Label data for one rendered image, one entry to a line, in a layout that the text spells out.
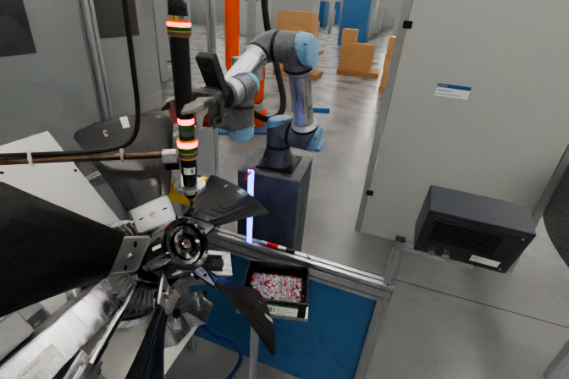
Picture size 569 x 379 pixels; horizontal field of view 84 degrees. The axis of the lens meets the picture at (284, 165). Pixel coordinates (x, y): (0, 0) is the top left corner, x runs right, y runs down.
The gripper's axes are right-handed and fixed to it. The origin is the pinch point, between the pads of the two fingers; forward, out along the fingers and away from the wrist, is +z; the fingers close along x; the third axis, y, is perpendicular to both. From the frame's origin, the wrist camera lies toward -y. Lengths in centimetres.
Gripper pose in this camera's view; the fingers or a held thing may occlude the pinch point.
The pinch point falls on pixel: (174, 106)
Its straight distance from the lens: 68.9
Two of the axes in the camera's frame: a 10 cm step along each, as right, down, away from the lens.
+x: -9.4, -2.1, 2.7
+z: -3.4, 4.1, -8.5
